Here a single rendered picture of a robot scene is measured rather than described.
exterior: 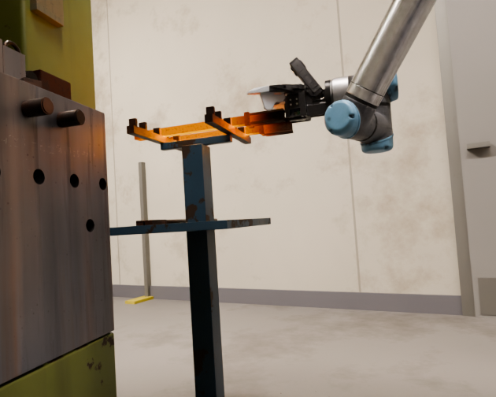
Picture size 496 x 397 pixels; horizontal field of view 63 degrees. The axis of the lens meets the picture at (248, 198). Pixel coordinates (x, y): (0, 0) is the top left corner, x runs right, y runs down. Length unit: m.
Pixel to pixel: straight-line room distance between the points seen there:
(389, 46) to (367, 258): 2.26
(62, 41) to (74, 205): 0.54
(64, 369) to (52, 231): 0.23
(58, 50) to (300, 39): 2.44
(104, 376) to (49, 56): 0.75
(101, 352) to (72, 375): 0.08
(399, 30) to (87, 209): 0.68
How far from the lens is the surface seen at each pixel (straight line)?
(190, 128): 1.15
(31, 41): 1.12
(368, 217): 2.99
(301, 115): 1.03
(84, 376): 0.84
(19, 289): 0.70
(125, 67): 4.46
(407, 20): 0.90
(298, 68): 1.09
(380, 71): 0.89
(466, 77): 2.96
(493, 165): 2.86
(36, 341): 0.74
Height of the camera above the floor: 0.67
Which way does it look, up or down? 3 degrees up
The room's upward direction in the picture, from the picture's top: 4 degrees counter-clockwise
